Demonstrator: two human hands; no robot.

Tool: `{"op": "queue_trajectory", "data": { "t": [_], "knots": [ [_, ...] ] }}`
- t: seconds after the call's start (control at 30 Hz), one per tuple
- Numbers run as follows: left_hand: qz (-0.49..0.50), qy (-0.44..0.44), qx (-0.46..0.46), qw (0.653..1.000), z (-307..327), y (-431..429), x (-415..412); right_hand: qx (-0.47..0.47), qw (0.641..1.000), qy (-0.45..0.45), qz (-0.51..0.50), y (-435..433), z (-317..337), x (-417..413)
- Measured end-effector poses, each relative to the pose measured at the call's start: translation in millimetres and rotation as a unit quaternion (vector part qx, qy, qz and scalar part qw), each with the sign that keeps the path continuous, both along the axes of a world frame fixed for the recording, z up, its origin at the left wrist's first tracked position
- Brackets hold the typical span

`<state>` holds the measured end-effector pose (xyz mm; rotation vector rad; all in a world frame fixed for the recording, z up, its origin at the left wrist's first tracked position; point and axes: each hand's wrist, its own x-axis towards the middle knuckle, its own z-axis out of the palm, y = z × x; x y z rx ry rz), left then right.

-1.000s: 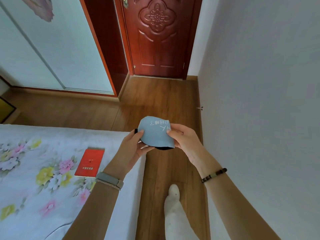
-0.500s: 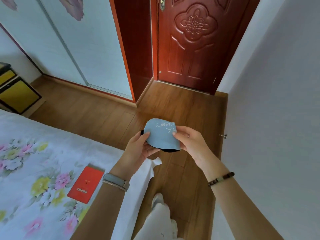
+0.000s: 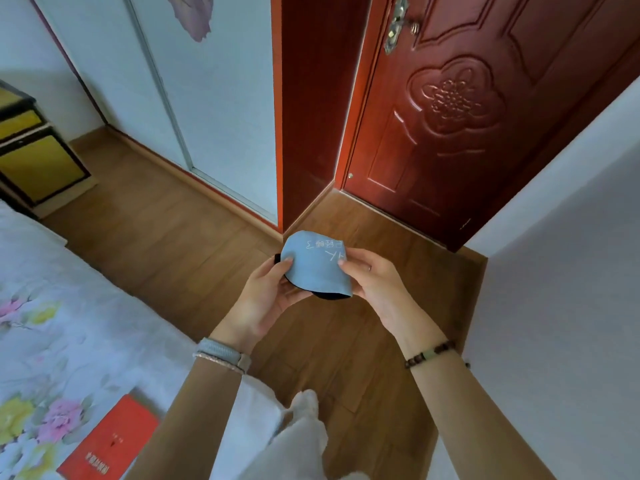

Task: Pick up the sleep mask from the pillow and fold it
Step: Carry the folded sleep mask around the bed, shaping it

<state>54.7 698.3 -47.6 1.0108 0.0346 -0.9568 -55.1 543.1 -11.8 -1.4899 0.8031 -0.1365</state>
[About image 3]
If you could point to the person's white trouser leg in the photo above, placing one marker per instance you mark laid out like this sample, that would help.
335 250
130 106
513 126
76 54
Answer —
300 439

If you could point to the yellow black bedside cabinet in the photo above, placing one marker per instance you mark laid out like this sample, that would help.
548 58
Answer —
32 149

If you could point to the person's left forearm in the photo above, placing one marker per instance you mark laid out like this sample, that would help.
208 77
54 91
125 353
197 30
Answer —
190 419

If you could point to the person's right forearm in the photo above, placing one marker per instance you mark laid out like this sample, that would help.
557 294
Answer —
470 419

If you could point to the white sliding wardrobe door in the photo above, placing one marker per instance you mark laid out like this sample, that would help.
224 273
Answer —
170 84

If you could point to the red wooden door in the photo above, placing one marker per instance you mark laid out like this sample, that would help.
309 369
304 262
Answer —
470 109

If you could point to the person's left thumb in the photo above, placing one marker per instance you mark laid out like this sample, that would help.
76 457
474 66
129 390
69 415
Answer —
280 269

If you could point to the person's right hand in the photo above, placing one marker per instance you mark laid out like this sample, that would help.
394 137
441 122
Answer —
385 289

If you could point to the light blue cloth piece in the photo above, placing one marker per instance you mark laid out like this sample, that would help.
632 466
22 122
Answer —
317 267

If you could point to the grey wrist band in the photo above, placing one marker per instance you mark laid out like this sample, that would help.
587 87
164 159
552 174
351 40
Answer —
224 354

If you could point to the floral white bed sheet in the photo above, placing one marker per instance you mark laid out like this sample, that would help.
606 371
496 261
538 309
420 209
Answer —
90 354

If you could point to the red wooden door frame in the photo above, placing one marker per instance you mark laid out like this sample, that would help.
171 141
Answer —
320 104

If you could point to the person's left hand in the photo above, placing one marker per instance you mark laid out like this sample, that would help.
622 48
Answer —
260 304

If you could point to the person's right thumb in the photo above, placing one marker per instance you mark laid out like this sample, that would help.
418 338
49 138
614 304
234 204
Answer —
356 274

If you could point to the red book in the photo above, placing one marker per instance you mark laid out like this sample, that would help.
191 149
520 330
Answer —
112 442

